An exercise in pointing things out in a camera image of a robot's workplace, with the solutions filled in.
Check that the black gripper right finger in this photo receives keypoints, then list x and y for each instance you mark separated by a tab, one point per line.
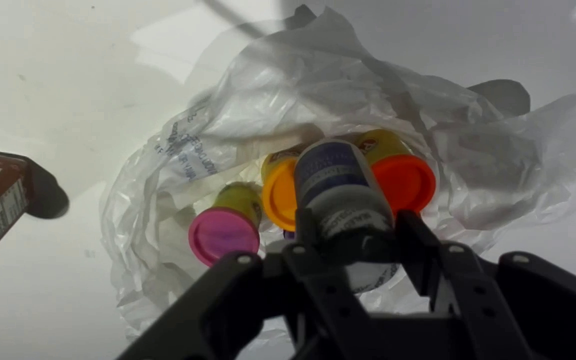
534	312

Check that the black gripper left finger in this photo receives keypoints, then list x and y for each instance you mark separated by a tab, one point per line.
234	312

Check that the pink lid dough tub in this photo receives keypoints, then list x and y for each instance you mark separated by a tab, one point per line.
225	231

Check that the yellow-orange lid dough tub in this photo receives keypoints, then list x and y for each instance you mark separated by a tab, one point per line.
281	192

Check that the red-orange lid dough tub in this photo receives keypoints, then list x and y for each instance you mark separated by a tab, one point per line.
400	180

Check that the white crumpled plastic bag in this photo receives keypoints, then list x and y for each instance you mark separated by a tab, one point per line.
488	153

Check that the red lid spice jar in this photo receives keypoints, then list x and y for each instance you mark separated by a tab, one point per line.
1	201

